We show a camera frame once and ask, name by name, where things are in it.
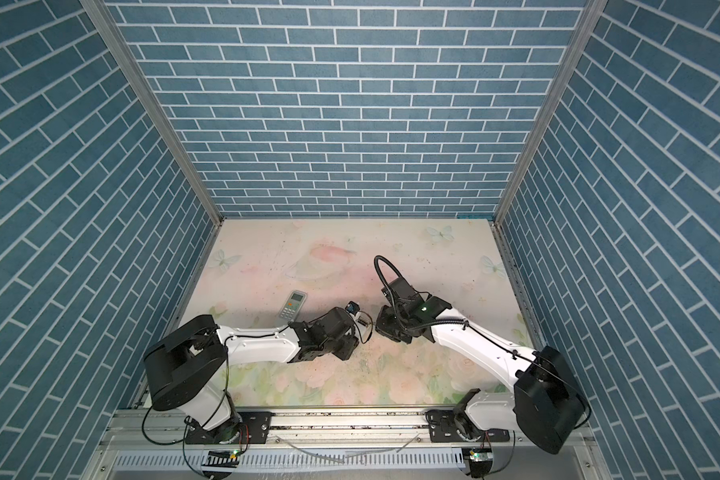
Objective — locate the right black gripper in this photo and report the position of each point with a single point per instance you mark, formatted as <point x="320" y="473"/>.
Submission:
<point x="381" y="325"/>

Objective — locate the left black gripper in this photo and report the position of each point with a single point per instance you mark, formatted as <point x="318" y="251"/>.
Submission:
<point x="351" y="346"/>

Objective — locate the white remote control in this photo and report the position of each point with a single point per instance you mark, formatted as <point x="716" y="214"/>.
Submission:
<point x="292" y="306"/>

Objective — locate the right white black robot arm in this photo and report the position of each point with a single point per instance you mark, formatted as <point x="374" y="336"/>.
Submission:
<point x="545" y="402"/>

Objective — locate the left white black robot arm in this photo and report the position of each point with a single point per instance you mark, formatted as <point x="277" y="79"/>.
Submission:
<point x="180" y="367"/>

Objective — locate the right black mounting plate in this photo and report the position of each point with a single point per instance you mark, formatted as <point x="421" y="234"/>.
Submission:
<point x="451" y="425"/>

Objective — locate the black mounting plate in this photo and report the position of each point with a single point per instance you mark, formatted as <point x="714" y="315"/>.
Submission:
<point x="451" y="425"/>
<point x="246" y="428"/>

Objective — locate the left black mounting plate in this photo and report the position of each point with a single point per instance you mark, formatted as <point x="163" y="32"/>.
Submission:
<point x="246" y="428"/>

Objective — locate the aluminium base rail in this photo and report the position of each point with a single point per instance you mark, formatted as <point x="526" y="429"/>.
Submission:
<point x="336" y="443"/>

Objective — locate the right aluminium corner post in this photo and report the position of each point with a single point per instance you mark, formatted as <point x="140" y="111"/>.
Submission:
<point x="581" y="34"/>

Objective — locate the aluminium corner post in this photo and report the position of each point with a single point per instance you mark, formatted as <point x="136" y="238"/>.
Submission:
<point x="581" y="34"/>
<point x="105" y="25"/>

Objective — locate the left aluminium corner post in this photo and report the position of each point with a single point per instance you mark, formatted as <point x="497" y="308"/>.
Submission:
<point x="105" y="25"/>

